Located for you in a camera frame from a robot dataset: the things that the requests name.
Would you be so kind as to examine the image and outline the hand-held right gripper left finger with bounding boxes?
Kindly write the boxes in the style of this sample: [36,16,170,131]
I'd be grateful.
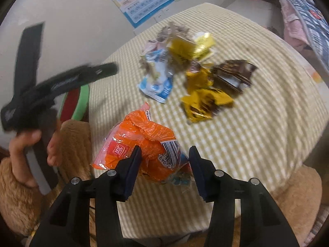
[29,145,142,247]

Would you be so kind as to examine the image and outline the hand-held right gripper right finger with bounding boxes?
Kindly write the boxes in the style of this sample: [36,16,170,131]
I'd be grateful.
[189,145,300,247]

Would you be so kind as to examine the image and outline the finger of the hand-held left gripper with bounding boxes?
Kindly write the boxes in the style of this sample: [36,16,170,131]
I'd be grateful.
[77,62,119,84]

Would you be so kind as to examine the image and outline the green round bin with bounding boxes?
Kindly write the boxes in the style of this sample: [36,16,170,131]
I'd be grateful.
[57,84,91,122]

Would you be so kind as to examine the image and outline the orange plastic snack bag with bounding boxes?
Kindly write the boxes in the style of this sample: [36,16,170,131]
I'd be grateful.
[90,102,189,183]

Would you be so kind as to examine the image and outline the blue white plastic wrapper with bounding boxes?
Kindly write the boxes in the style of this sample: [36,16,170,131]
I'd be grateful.
[139,48,173,104]

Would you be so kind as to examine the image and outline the printed paper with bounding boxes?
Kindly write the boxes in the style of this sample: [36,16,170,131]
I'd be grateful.
[157,22,191,43]

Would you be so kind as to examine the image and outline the light yellow white wrapper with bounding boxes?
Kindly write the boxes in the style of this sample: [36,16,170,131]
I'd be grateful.
[168,32,215,62]

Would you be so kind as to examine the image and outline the yellow black snack wrapper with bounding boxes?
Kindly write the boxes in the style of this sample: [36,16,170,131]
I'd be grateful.
[181,88,235,123]
[185,65,214,93]

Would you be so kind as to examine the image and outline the person's left forearm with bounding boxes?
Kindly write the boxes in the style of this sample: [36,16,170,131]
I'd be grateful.
[0,157,45,237]

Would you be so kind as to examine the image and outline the person's left hand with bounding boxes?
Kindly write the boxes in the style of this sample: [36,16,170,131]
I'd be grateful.
[9,120,62,188]

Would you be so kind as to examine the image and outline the cartoon printed wrapper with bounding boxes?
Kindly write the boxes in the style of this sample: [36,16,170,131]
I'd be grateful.
[152,154,196,193]

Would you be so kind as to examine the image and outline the crumpled pink white wrapper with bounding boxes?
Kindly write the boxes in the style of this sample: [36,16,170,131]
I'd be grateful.
[142,39,165,57]

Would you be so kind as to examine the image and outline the person's right leg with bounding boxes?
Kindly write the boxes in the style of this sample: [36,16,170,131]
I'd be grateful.
[267,165,323,227]

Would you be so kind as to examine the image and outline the brown snack wrapper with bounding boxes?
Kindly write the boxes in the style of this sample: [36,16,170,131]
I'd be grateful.
[212,60,258,93]

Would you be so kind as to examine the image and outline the plaid chair cushion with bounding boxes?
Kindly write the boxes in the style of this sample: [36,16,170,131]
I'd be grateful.
[305,206,326,242]

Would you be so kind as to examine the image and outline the white orange paper sheet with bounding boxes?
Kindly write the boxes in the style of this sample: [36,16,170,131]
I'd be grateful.
[303,64,324,83]

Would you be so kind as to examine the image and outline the pink bed sheet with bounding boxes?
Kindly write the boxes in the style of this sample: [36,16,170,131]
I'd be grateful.
[279,0,313,54]

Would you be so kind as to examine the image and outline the plaid patchwork quilt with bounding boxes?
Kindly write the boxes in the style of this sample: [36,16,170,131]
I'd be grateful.
[280,0,329,65]

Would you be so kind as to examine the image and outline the blue alphabet wall poster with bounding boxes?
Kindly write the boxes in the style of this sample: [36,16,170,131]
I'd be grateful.
[94,0,175,29]

